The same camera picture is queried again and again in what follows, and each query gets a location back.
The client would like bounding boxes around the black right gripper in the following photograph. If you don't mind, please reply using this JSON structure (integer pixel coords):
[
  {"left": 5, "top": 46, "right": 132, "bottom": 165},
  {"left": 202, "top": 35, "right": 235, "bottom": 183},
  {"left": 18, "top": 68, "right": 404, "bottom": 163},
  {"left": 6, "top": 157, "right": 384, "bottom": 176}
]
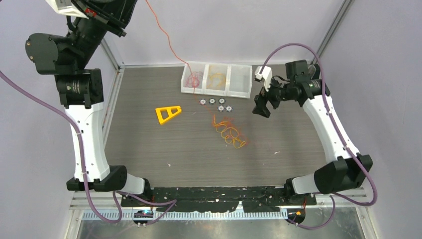
[{"left": 252, "top": 75, "right": 294, "bottom": 119}]

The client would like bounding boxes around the pink red cable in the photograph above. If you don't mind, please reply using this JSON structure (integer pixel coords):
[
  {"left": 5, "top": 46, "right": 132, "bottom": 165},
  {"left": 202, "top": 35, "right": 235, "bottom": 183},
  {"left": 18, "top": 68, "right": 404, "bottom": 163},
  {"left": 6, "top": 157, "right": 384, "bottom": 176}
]
[
  {"left": 185, "top": 71, "right": 205, "bottom": 89},
  {"left": 145, "top": 0, "right": 211, "bottom": 116}
]

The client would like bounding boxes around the orange cable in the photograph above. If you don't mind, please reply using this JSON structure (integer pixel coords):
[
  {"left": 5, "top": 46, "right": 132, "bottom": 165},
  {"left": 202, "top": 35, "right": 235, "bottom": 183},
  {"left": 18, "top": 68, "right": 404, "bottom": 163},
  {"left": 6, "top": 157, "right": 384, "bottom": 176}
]
[{"left": 211, "top": 115, "right": 250, "bottom": 147}]

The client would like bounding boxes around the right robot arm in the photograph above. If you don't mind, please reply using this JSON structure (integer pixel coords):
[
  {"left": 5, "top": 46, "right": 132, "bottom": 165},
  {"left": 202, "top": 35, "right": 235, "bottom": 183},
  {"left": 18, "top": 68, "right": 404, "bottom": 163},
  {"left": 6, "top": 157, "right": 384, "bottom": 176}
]
[{"left": 252, "top": 60, "right": 373, "bottom": 205}]

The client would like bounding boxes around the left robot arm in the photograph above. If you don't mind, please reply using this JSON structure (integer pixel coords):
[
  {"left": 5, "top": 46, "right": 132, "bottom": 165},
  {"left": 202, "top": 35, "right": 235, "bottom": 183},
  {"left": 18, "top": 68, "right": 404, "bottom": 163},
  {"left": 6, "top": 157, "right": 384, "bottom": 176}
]
[{"left": 25, "top": 0, "right": 153, "bottom": 206}]

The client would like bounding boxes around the right clear plastic bin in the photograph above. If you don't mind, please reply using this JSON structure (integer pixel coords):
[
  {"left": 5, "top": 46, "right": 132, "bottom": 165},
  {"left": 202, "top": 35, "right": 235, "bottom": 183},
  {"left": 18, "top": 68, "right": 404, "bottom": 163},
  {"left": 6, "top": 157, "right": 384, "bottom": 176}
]
[{"left": 227, "top": 64, "right": 252, "bottom": 99}]

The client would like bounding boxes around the clear plastic bin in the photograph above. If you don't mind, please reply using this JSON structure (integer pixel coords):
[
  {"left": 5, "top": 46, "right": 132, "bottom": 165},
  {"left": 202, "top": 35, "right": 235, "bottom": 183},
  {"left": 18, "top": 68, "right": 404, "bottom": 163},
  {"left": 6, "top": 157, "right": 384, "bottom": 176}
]
[
  {"left": 204, "top": 63, "right": 228, "bottom": 96},
  {"left": 181, "top": 61, "right": 207, "bottom": 95},
  {"left": 227, "top": 64, "right": 252, "bottom": 99}
]

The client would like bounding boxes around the black wedge stand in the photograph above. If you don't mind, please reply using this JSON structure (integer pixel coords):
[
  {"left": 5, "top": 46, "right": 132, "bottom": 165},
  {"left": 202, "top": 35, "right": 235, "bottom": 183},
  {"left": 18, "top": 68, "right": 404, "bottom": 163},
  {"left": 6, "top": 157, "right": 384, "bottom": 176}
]
[{"left": 308, "top": 64, "right": 321, "bottom": 80}]

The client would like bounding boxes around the middle clear plastic bin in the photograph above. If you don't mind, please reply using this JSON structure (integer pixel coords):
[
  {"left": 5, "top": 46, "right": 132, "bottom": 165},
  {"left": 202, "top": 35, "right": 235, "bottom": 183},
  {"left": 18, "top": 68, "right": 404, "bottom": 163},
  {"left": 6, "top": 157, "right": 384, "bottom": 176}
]
[{"left": 204, "top": 63, "right": 228, "bottom": 96}]

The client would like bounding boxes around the left clear plastic bin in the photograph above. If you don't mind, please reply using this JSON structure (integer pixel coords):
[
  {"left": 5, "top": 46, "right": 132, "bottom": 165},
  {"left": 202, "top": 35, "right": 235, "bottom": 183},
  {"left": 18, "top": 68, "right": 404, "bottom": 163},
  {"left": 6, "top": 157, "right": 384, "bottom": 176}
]
[{"left": 181, "top": 61, "right": 207, "bottom": 95}]

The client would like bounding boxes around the yellow triangular plastic part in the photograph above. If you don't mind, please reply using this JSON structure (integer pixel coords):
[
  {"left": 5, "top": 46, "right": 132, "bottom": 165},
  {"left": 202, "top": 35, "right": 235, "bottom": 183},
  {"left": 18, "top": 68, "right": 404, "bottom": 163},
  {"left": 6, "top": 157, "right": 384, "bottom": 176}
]
[{"left": 155, "top": 106, "right": 182, "bottom": 125}]

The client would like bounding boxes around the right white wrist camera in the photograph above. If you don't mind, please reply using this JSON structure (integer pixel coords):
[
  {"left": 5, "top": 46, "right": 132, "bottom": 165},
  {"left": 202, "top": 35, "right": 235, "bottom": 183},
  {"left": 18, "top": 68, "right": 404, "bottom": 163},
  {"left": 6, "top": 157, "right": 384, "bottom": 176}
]
[{"left": 254, "top": 66, "right": 273, "bottom": 92}]

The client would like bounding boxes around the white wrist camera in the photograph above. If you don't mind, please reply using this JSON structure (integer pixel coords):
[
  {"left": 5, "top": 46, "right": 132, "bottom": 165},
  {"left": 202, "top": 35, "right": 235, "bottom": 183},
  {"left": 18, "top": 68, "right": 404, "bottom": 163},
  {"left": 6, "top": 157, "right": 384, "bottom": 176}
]
[
  {"left": 45, "top": 0, "right": 88, "bottom": 19},
  {"left": 254, "top": 66, "right": 273, "bottom": 92}
]

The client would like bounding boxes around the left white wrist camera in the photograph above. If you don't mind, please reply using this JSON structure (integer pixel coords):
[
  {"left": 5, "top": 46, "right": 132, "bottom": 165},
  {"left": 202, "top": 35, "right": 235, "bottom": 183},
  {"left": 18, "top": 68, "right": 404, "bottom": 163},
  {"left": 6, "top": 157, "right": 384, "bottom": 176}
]
[{"left": 45, "top": 0, "right": 88, "bottom": 19}]

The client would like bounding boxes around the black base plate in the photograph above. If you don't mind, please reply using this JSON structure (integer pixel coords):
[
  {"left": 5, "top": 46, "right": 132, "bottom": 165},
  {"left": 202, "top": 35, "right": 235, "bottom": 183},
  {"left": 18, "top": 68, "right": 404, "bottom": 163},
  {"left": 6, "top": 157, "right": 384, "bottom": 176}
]
[{"left": 120, "top": 186, "right": 317, "bottom": 213}]

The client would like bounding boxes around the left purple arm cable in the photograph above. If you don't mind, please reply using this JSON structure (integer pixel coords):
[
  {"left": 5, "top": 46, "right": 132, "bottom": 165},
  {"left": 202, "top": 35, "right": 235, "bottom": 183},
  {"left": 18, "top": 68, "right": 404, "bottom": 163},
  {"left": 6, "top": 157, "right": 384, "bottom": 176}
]
[{"left": 0, "top": 71, "right": 178, "bottom": 227}]

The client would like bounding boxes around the white slotted cable duct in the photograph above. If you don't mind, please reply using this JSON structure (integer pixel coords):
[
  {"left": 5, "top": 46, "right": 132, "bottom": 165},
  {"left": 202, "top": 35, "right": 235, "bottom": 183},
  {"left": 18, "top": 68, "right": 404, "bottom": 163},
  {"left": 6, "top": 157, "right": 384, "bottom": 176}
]
[{"left": 81, "top": 211, "right": 291, "bottom": 221}]

